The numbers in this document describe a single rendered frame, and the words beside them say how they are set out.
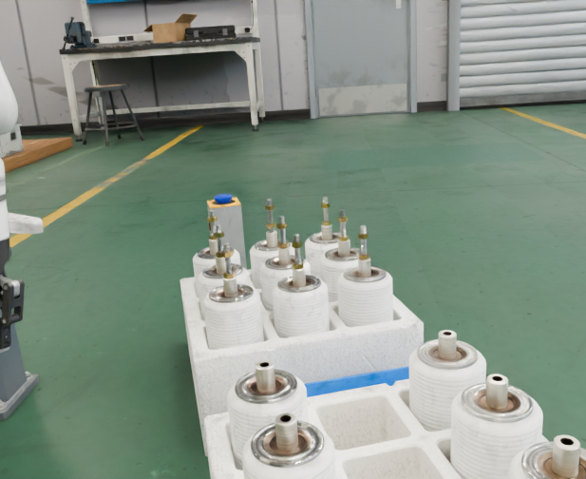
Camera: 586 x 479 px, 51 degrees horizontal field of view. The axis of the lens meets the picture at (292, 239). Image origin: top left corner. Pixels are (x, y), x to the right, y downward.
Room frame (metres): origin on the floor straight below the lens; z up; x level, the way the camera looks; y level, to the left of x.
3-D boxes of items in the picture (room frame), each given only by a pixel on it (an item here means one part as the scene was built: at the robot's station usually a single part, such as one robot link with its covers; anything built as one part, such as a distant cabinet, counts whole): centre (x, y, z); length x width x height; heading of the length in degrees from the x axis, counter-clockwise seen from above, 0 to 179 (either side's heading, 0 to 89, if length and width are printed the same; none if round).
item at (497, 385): (0.59, -0.21, 0.26); 0.02 x 0.02 x 0.03
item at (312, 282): (0.99, -0.01, 0.25); 0.08 x 0.08 x 0.01
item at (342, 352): (1.11, 0.02, 0.09); 0.39 x 0.39 x 0.18; 12
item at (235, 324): (0.97, 0.11, 0.16); 0.10 x 0.10 x 0.18
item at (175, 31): (5.73, 0.94, 0.87); 0.40 x 0.30 x 0.23; 72
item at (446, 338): (0.71, -0.19, 0.26); 0.02 x 0.02 x 0.03
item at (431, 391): (0.71, -0.19, 0.16); 0.10 x 0.10 x 0.18
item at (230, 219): (1.37, 0.15, 0.16); 0.07 x 0.07 x 0.31; 12
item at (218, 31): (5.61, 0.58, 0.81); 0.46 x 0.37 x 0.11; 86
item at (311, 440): (0.54, 0.02, 0.25); 0.08 x 0.08 x 0.01
